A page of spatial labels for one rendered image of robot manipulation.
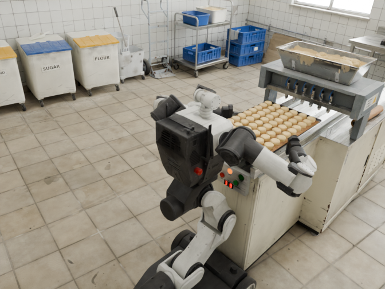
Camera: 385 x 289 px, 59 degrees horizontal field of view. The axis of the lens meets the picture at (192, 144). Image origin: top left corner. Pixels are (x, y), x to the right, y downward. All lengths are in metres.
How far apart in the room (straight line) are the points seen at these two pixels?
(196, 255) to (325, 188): 1.04
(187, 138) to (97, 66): 3.61
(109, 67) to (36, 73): 0.95
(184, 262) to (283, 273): 0.79
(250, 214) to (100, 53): 3.41
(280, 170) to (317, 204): 1.28
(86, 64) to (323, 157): 3.38
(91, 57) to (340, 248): 3.66
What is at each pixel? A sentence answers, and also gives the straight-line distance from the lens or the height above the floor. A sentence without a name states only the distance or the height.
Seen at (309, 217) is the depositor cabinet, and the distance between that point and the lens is 2.72.
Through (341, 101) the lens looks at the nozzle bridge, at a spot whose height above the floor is 1.07.
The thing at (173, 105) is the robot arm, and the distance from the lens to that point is 1.63.
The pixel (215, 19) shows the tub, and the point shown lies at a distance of 5.75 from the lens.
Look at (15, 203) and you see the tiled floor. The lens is 3.19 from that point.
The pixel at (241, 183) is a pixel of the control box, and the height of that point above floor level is 0.77.
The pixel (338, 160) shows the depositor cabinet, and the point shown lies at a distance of 2.39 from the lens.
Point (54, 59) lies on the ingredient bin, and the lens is 4.64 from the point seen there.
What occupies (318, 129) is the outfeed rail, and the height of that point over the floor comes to 0.90.
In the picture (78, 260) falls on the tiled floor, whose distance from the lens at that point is 2.58.
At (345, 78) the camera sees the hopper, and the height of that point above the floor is 1.22.
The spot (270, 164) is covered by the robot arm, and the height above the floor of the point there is 1.16.
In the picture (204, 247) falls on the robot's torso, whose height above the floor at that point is 0.41.
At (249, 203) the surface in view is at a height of 0.65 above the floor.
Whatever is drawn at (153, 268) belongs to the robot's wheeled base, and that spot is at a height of 0.17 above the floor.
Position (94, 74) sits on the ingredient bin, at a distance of 4.88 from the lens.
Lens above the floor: 1.90
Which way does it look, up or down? 31 degrees down
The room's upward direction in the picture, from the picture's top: 2 degrees clockwise
